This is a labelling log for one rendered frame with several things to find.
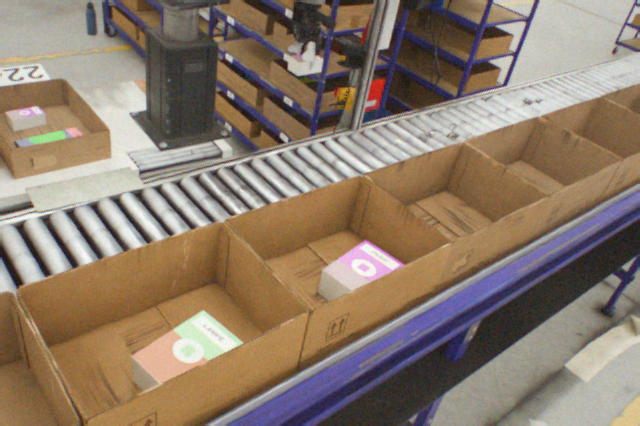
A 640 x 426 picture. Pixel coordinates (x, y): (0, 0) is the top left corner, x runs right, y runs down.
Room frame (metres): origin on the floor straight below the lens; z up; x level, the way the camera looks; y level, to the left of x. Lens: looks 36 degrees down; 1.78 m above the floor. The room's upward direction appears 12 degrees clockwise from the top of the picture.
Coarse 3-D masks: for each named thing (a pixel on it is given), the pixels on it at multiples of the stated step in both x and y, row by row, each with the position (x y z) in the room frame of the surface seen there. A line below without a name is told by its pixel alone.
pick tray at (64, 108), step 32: (0, 96) 1.59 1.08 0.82; (32, 96) 1.66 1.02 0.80; (64, 96) 1.73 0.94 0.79; (0, 128) 1.50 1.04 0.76; (32, 128) 1.53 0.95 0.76; (64, 128) 1.57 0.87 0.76; (96, 128) 1.55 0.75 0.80; (32, 160) 1.31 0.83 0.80; (64, 160) 1.37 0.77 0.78; (96, 160) 1.44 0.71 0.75
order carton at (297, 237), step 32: (320, 192) 1.10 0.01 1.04; (352, 192) 1.17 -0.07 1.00; (384, 192) 1.13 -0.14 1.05; (256, 224) 0.97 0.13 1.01; (288, 224) 1.04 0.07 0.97; (320, 224) 1.11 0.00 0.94; (352, 224) 1.18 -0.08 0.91; (384, 224) 1.12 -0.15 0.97; (416, 224) 1.06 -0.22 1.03; (288, 256) 1.03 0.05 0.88; (320, 256) 1.05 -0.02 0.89; (416, 256) 1.04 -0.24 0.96; (384, 288) 0.85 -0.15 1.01; (416, 288) 0.93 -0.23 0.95; (320, 320) 0.73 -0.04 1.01; (352, 320) 0.80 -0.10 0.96; (384, 320) 0.88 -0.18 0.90; (320, 352) 0.75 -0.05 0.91
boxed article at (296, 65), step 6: (300, 54) 1.83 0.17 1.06; (294, 60) 1.78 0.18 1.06; (300, 60) 1.78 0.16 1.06; (318, 60) 1.81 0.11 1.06; (288, 66) 1.79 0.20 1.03; (294, 66) 1.77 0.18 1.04; (300, 66) 1.76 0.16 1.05; (306, 66) 1.78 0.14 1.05; (318, 66) 1.82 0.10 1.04; (294, 72) 1.77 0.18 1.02; (300, 72) 1.76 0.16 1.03; (306, 72) 1.78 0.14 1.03; (312, 72) 1.80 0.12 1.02; (318, 72) 1.82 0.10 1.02
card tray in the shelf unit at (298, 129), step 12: (276, 96) 2.81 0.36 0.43; (264, 108) 2.75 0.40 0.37; (276, 108) 2.68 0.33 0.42; (276, 120) 2.67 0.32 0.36; (288, 120) 2.60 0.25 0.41; (300, 120) 2.75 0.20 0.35; (324, 120) 2.81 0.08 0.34; (288, 132) 2.60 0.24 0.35; (300, 132) 2.53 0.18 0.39; (324, 132) 2.54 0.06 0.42
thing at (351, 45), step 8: (336, 40) 1.96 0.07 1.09; (344, 40) 1.97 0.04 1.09; (352, 40) 1.98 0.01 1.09; (360, 40) 2.01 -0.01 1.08; (336, 48) 1.95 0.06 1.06; (344, 48) 1.94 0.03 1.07; (352, 48) 1.96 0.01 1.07; (360, 48) 1.99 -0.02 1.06; (344, 56) 1.97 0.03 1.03; (352, 56) 1.99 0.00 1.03; (344, 64) 1.98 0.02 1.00; (352, 64) 2.00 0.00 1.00
